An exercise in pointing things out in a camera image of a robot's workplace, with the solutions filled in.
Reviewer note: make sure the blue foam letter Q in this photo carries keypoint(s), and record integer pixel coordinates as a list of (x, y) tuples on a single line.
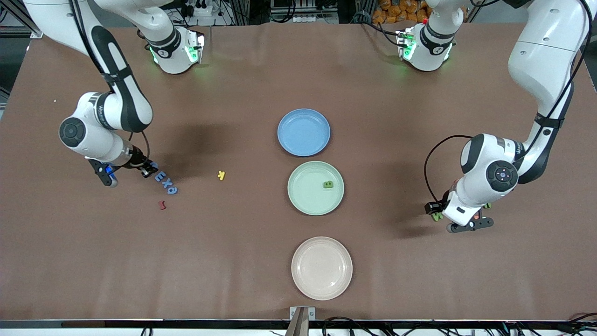
[(173, 191)]

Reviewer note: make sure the black table edge rail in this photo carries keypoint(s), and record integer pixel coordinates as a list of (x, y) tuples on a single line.
[(140, 323)]

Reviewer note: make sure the blue plate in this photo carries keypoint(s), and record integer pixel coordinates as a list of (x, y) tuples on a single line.
[(303, 132)]

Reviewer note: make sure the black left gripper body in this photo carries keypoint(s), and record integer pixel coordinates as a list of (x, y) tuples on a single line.
[(434, 208)]

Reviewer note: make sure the blue foam letter E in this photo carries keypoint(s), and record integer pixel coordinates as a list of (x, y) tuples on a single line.
[(161, 177)]

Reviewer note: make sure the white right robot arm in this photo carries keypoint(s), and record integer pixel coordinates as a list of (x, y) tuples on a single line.
[(126, 107)]

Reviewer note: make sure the aluminium frame post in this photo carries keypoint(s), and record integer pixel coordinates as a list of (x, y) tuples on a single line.
[(36, 33)]

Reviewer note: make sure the blue foam letter X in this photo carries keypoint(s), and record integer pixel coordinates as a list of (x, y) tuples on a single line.
[(167, 183)]

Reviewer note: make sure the silver camera mount bracket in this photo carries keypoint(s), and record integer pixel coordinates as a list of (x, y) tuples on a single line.
[(302, 315)]

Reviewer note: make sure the white power strip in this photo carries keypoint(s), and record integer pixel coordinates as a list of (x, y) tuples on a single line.
[(302, 18), (203, 10)]

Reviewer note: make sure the brown table cover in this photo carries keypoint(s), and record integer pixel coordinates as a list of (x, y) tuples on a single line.
[(233, 256)]

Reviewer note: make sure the green foam letter N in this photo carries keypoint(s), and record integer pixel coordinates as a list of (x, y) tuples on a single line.
[(437, 217)]

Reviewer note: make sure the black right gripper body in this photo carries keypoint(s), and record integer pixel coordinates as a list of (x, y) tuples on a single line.
[(137, 163)]

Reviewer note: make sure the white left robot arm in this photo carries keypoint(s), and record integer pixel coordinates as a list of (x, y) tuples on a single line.
[(489, 163)]

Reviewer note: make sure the green plate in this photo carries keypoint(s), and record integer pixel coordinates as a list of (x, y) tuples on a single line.
[(308, 196)]

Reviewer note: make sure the beige pink plate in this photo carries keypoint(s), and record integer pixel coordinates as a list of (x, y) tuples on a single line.
[(322, 268)]

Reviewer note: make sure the bag of oranges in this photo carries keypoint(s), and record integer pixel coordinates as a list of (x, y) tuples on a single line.
[(396, 9)]

